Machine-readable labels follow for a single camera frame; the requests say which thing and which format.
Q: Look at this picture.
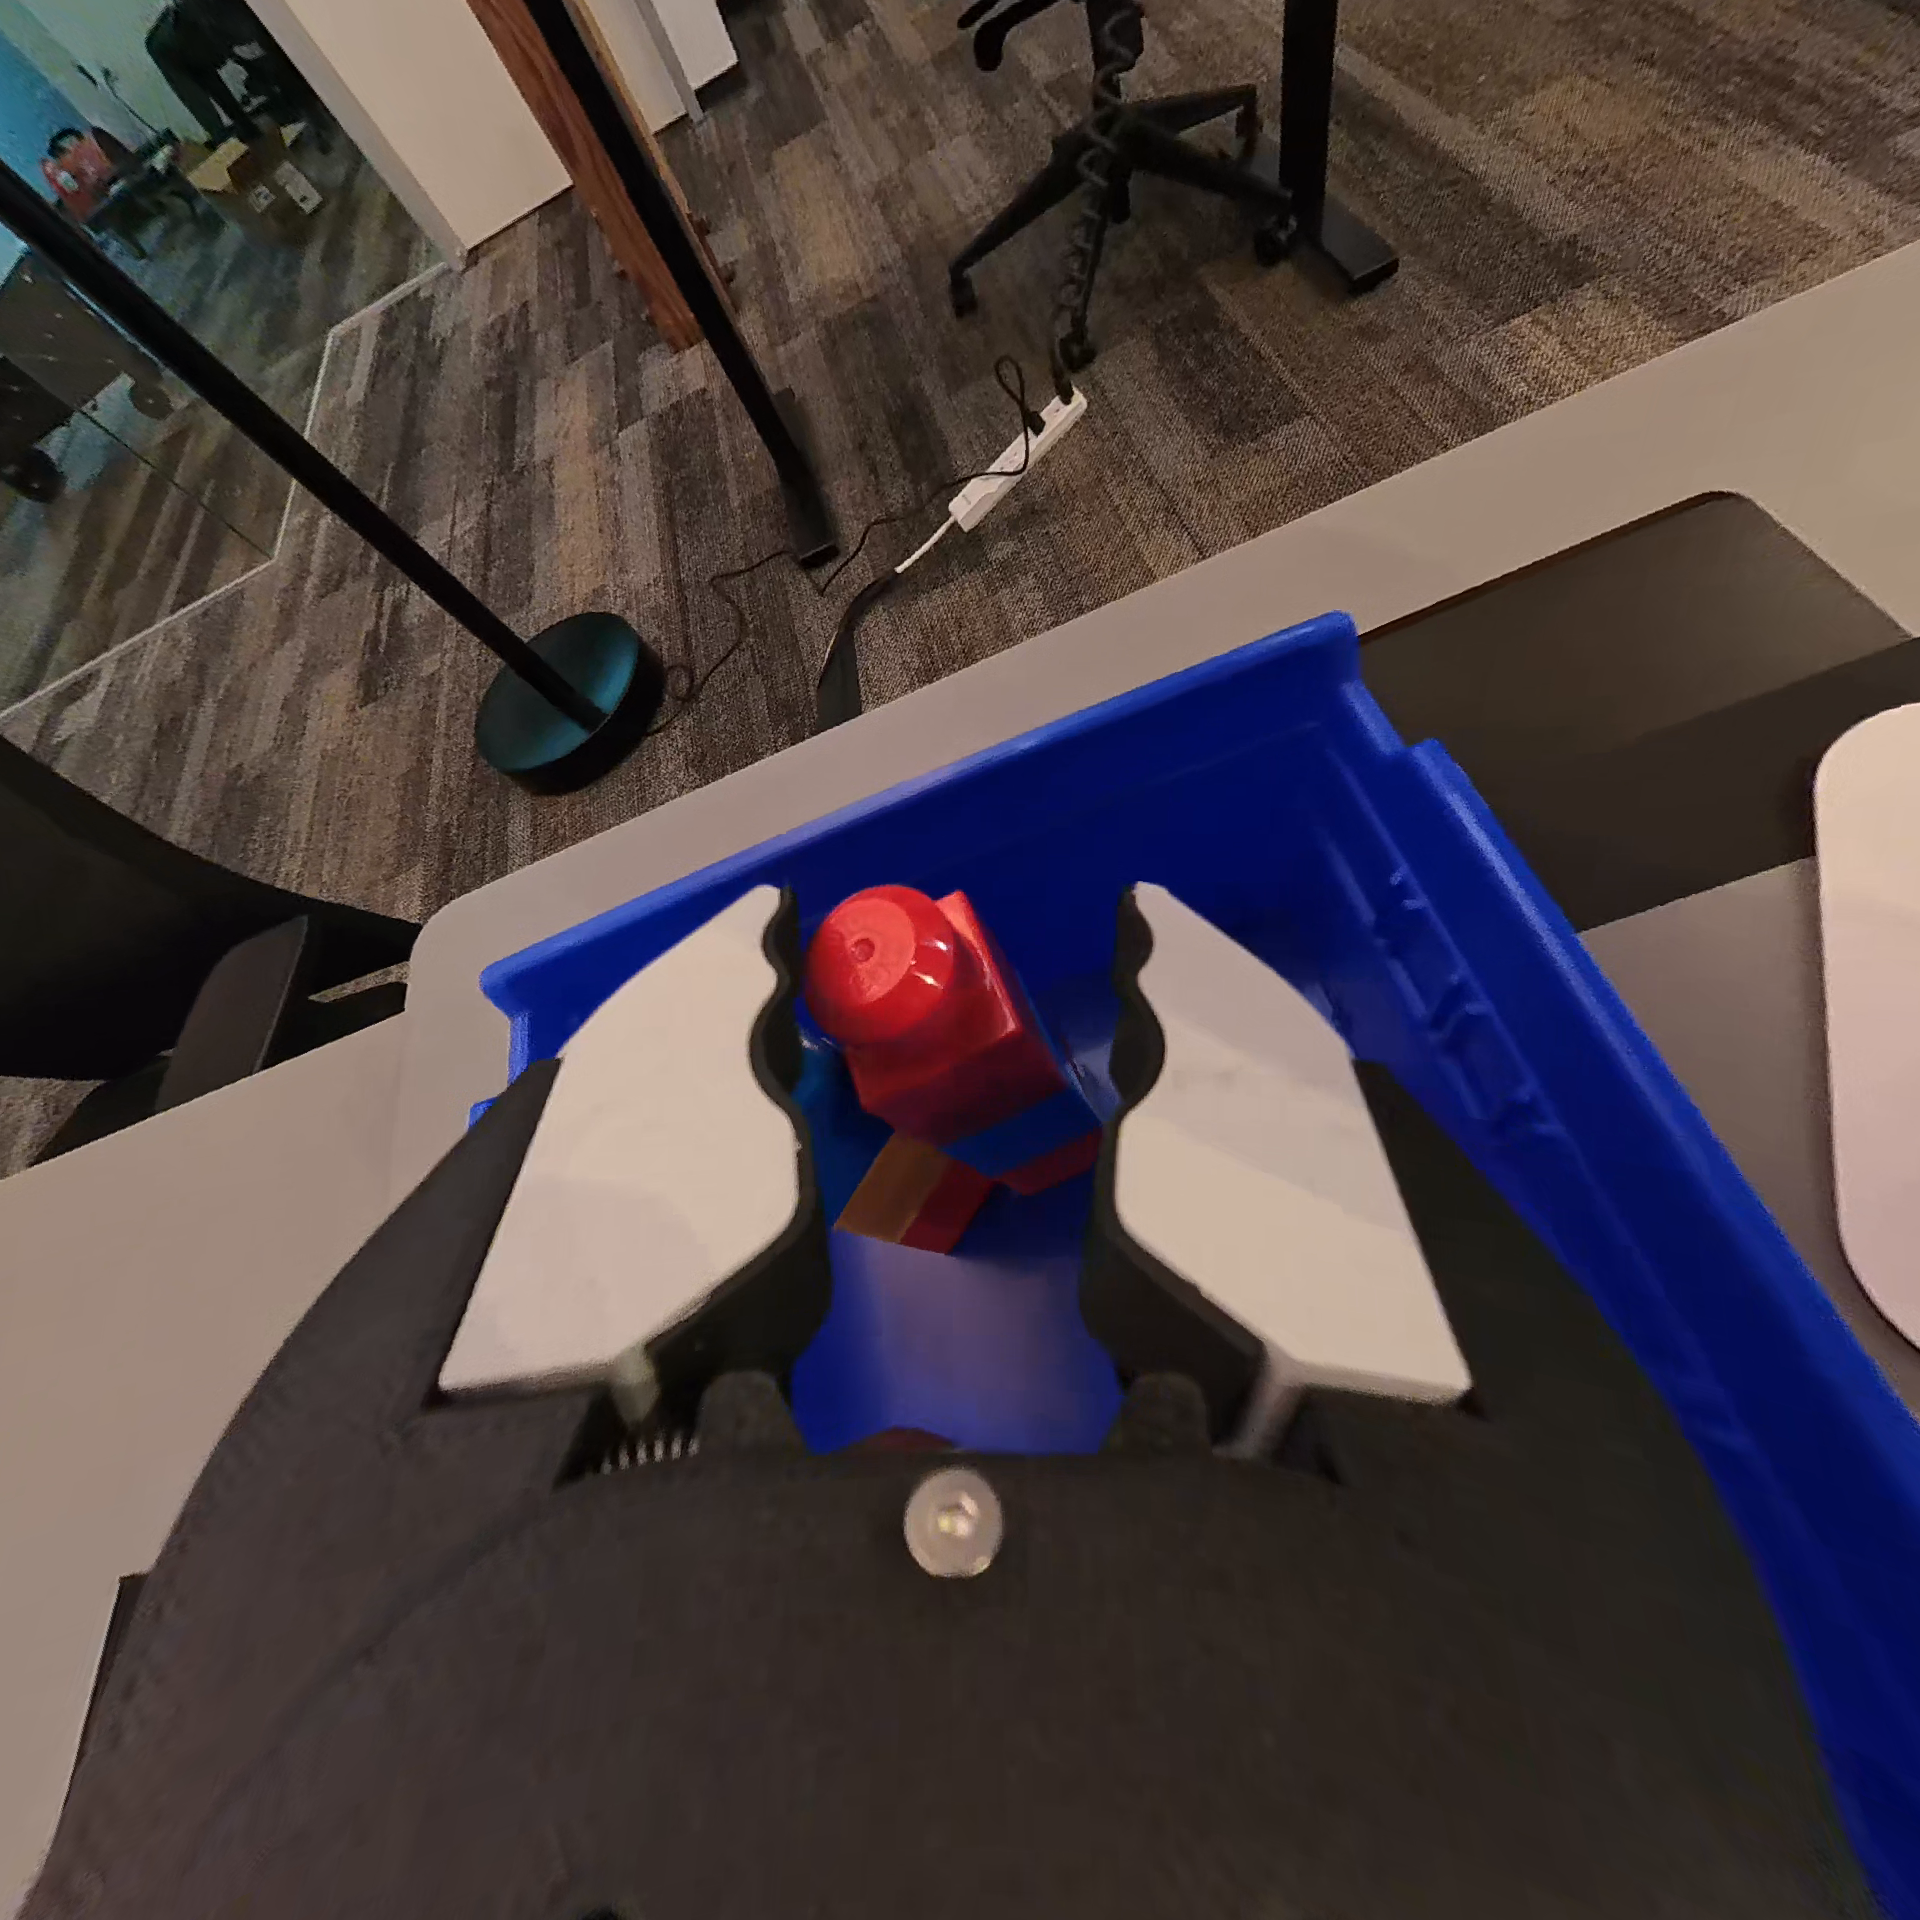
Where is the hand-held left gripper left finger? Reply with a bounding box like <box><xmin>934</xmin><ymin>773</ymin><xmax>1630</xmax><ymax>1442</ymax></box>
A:
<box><xmin>433</xmin><ymin>883</ymin><xmax>835</xmax><ymax>1427</ymax></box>

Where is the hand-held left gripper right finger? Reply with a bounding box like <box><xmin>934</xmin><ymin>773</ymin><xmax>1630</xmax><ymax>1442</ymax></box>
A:
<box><xmin>1078</xmin><ymin>880</ymin><xmax>1476</xmax><ymax>1456</ymax></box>

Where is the blue plastic bin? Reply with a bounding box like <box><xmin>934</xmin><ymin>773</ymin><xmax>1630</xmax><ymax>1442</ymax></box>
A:
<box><xmin>469</xmin><ymin>611</ymin><xmax>1920</xmax><ymax>1920</ymax></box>

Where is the red-topped block tower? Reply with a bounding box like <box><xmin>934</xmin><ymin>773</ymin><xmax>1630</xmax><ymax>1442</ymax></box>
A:
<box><xmin>801</xmin><ymin>883</ymin><xmax>1103</xmax><ymax>1199</ymax></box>

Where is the grey desk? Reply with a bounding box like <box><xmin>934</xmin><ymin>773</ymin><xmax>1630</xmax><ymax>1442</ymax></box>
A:
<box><xmin>0</xmin><ymin>241</ymin><xmax>1920</xmax><ymax>1920</ymax></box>

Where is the black desk leg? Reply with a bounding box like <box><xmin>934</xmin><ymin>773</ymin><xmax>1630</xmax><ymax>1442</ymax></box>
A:
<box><xmin>1283</xmin><ymin>0</ymin><xmax>1404</xmax><ymax>298</ymax></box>

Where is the black stanchion round base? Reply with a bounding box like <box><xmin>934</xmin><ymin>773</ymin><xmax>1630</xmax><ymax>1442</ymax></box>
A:
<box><xmin>0</xmin><ymin>157</ymin><xmax>665</xmax><ymax>799</ymax></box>

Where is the instruction sheet on stand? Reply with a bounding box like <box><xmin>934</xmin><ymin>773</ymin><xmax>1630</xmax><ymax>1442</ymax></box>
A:
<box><xmin>1812</xmin><ymin>708</ymin><xmax>1920</xmax><ymax>1354</ymax></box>

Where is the white power strip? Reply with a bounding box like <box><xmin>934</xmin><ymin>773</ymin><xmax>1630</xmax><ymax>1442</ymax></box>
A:
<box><xmin>943</xmin><ymin>387</ymin><xmax>1088</xmax><ymax>536</ymax></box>

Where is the black office chair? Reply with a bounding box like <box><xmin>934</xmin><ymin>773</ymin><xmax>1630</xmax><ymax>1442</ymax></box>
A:
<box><xmin>949</xmin><ymin>0</ymin><xmax>1299</xmax><ymax>324</ymax></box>

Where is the black power cable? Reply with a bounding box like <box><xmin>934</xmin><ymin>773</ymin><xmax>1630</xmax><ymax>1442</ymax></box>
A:
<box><xmin>661</xmin><ymin>479</ymin><xmax>976</xmax><ymax>729</ymax></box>

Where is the black frame post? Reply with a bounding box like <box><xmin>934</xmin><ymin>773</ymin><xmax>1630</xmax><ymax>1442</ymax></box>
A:
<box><xmin>516</xmin><ymin>0</ymin><xmax>839</xmax><ymax>569</ymax></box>

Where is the black coiled cable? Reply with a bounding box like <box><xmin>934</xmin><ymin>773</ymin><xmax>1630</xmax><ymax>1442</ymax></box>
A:
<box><xmin>1049</xmin><ymin>0</ymin><xmax>1143</xmax><ymax>377</ymax></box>

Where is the wooden post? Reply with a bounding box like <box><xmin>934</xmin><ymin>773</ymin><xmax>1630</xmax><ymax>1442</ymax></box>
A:
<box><xmin>464</xmin><ymin>0</ymin><xmax>736</xmax><ymax>354</ymax></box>

